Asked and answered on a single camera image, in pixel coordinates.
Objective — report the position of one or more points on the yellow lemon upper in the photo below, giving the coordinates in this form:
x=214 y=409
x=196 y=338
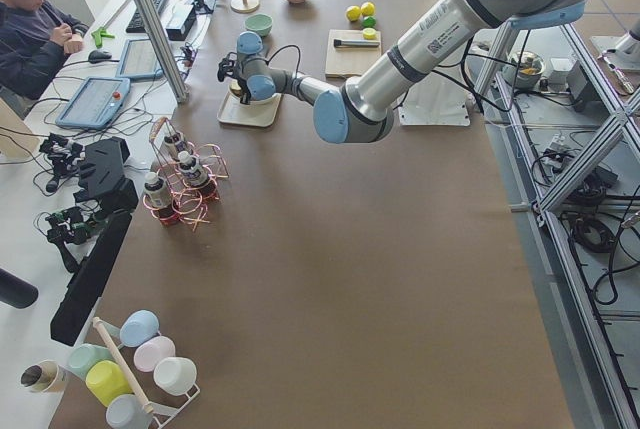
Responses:
x=367 y=9

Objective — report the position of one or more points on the tea bottle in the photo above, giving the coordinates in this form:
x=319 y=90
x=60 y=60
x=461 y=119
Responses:
x=160 y=199
x=197 y=177
x=174 y=143

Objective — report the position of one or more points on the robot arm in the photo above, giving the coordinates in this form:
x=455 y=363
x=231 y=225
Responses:
x=361 y=111

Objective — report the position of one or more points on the tea bottle right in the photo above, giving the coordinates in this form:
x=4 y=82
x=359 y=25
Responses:
x=160 y=199

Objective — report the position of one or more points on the seated person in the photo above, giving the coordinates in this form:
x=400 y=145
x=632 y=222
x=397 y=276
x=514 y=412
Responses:
x=37 y=38

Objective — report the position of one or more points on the bread slice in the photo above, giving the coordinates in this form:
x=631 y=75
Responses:
x=235 y=88

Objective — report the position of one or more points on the cream rabbit tray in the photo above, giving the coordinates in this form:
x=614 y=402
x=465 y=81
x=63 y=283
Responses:
x=262 y=116

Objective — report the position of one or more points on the blue teach pendant near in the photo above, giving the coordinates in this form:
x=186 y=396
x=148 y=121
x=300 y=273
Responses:
x=95 y=103

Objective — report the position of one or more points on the half lemon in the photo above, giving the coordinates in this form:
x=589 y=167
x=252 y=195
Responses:
x=369 y=34

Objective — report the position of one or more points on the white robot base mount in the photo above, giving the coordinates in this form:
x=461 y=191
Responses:
x=435 y=101

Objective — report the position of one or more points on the green lime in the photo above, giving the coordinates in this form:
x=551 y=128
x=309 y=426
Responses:
x=369 y=22

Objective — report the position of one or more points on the tea bottle front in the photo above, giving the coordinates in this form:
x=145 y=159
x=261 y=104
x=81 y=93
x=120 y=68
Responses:
x=197 y=177

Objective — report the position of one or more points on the green bowl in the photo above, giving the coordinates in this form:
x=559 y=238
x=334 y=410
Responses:
x=261 y=24

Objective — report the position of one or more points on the aluminium frame post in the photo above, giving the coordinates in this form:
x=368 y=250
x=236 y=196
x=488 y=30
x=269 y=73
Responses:
x=162 y=49

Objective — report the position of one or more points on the colourful cup rack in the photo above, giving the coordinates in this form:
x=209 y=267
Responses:
x=110 y=370

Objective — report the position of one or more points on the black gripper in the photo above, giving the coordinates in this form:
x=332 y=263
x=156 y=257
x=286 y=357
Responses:
x=240 y=87

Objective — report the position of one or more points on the white round plate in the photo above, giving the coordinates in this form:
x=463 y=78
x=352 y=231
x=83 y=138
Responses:
x=254 y=102

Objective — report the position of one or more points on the grey folded cloth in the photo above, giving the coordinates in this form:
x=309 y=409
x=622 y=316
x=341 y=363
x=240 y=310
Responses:
x=264 y=53

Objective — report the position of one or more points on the copper wire bottle rack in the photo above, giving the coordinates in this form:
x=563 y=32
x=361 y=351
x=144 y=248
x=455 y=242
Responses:
x=191 y=207

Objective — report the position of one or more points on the blue teach pendant far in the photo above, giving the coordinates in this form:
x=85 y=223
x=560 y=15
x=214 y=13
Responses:
x=138 y=61

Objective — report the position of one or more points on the bamboo cutting board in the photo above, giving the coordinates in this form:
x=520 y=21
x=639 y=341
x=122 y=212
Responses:
x=350 y=61

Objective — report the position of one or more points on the tea bottle left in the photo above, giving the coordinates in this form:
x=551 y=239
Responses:
x=174 y=143

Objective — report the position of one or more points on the yellow lemon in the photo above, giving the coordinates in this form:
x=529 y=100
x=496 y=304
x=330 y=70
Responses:
x=353 y=13
x=367 y=9

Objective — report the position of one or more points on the blue teach pendant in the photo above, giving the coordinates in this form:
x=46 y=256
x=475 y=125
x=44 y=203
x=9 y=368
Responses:
x=138 y=61
x=95 y=103

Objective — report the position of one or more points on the yellow lemon lower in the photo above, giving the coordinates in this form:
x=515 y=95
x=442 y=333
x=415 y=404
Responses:
x=353 y=13

